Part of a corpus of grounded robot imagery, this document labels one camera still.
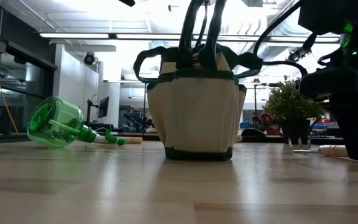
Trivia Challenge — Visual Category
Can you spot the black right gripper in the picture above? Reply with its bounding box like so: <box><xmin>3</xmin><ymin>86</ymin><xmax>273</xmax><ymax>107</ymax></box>
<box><xmin>298</xmin><ymin>65</ymin><xmax>358</xmax><ymax>161</ymax></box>

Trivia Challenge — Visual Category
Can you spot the hand rake with wooden handle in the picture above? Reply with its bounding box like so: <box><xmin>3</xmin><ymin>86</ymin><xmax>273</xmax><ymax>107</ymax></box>
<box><xmin>287</xmin><ymin>136</ymin><xmax>358</xmax><ymax>162</ymax></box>

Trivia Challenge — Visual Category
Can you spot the beige green gardening tote bag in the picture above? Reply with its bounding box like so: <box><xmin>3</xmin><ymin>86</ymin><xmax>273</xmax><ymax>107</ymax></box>
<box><xmin>132</xmin><ymin>0</ymin><xmax>264</xmax><ymax>162</ymax></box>

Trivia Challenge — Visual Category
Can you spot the black trowel with wooden handle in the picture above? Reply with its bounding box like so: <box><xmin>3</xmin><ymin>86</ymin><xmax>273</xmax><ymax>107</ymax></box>
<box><xmin>123</xmin><ymin>136</ymin><xmax>144</xmax><ymax>145</ymax></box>

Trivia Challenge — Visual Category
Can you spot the green plastic spray bottle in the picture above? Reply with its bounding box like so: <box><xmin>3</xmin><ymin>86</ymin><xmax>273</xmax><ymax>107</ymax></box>
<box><xmin>26</xmin><ymin>95</ymin><xmax>127</xmax><ymax>149</ymax></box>

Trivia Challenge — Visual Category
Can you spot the green potted plant black pot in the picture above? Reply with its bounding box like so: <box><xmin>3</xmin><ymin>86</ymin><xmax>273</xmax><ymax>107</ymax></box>
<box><xmin>262</xmin><ymin>75</ymin><xmax>326</xmax><ymax>146</ymax></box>

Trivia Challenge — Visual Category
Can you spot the person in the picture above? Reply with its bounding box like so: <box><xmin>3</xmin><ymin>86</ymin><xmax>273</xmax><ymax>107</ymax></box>
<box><xmin>259</xmin><ymin>111</ymin><xmax>281</xmax><ymax>136</ymax></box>

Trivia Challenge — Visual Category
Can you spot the black ceiling track light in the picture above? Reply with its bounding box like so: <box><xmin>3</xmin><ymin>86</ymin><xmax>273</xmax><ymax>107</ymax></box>
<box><xmin>287</xmin><ymin>45</ymin><xmax>311</xmax><ymax>63</ymax></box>

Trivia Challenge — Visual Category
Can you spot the black computer monitor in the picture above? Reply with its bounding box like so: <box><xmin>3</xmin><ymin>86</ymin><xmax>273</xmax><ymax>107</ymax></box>
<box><xmin>97</xmin><ymin>95</ymin><xmax>110</xmax><ymax>119</ymax></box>

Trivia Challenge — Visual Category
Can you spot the black monitor stand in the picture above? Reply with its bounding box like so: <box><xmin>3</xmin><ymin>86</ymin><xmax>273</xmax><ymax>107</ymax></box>
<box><xmin>85</xmin><ymin>98</ymin><xmax>101</xmax><ymax>124</ymax></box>

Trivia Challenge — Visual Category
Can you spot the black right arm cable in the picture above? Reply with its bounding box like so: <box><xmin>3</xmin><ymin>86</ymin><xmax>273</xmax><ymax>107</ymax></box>
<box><xmin>252</xmin><ymin>0</ymin><xmax>310</xmax><ymax>78</ymax></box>

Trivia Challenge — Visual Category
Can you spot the round ceiling camera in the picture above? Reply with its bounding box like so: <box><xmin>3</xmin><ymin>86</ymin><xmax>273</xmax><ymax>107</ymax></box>
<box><xmin>83</xmin><ymin>52</ymin><xmax>96</xmax><ymax>66</ymax></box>

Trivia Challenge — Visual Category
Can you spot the black aluminium table frame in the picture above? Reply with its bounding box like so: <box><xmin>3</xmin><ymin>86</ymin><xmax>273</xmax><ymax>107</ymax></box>
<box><xmin>0</xmin><ymin>132</ymin><xmax>358</xmax><ymax>147</ymax></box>

